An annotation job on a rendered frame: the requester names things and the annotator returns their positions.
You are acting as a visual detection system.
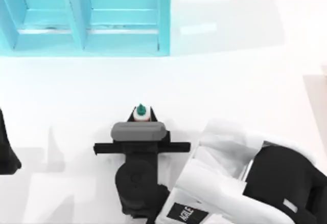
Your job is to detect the light blue rack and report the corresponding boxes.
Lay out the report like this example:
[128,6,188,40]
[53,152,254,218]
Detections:
[0,0,171,57]

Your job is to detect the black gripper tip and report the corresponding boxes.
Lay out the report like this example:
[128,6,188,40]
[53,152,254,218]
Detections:
[0,108,22,176]

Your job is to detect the white bottle with green cap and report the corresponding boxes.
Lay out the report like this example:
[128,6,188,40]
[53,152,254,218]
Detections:
[133,103,150,123]

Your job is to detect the pale grey rounded box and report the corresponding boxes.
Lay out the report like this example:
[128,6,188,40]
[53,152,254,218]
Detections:
[110,121,167,142]

